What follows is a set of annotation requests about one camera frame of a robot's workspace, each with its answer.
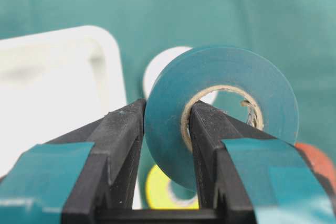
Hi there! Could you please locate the green tape roll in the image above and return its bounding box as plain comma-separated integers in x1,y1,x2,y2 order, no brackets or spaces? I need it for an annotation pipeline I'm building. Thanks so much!
144,46,299,190

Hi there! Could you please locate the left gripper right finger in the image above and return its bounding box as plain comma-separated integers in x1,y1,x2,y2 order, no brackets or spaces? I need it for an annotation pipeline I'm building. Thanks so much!
188,100,336,224

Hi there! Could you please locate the white plastic tray case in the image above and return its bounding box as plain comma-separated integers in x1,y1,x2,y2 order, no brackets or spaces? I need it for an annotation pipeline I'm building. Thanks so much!
1,26,127,175

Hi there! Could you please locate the yellow tape roll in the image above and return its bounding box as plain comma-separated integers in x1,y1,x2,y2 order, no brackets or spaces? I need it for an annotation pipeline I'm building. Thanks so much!
145,165,199,209

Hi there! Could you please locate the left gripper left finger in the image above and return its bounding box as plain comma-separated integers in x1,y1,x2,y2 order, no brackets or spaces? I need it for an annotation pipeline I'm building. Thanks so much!
0,98,146,224

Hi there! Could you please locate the red tape roll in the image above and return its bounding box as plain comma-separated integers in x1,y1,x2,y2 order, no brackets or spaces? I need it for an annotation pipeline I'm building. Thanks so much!
295,143,335,187

